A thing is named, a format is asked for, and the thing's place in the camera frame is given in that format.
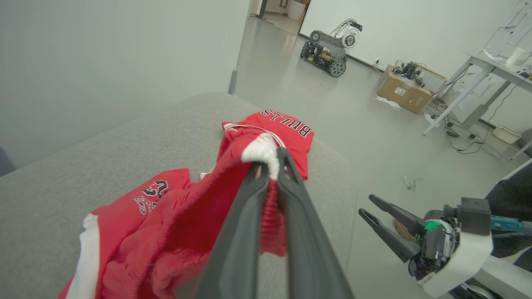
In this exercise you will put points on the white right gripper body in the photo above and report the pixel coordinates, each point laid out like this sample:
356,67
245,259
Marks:
440,245

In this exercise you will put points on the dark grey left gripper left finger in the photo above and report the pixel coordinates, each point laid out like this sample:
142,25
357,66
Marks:
237,257

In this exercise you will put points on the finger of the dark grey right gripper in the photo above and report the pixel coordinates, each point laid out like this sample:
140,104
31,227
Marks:
399,216
395,243

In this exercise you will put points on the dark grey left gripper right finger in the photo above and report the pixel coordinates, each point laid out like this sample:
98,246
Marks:
307,257

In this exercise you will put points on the red T-shirt white sleeves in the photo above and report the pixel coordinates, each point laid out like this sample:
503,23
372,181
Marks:
174,224

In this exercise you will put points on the dark navy robot torso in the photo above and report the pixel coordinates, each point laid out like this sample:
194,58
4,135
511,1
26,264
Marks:
511,195

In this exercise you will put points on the brown cardboard box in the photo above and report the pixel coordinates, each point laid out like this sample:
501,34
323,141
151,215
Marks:
399,89

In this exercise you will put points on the small white floor box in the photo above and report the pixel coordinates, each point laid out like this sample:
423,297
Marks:
505,135

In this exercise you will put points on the grey slanted partition leg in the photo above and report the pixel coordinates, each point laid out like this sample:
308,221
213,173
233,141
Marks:
233,83

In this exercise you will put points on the white metal desk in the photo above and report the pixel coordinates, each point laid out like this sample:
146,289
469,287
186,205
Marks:
498,70

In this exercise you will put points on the grey tracked mobile robot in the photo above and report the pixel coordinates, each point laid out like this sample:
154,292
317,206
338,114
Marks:
328,41

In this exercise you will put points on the white paper roll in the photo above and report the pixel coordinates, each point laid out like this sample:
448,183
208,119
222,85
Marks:
515,57

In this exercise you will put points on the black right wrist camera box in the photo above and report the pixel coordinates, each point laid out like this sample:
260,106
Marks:
476,214

